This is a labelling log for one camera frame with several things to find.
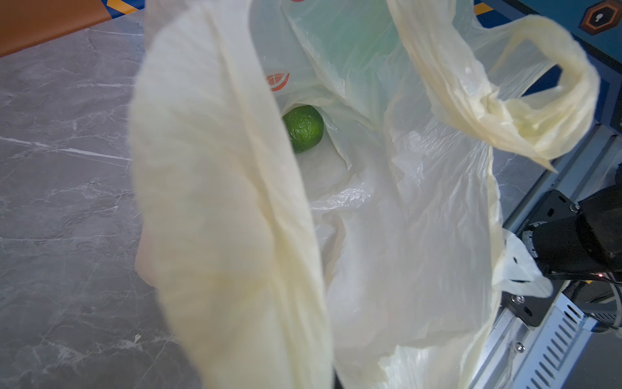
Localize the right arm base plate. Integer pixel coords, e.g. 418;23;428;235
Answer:
501;190;575;328

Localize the translucent yellowish plastic bag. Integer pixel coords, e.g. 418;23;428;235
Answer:
129;1;599;388

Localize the aluminium front rail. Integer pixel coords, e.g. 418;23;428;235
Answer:
471;124;621;388

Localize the small green lime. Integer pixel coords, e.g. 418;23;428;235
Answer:
282;105;325;154

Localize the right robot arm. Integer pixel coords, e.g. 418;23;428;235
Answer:
519;167;621;285

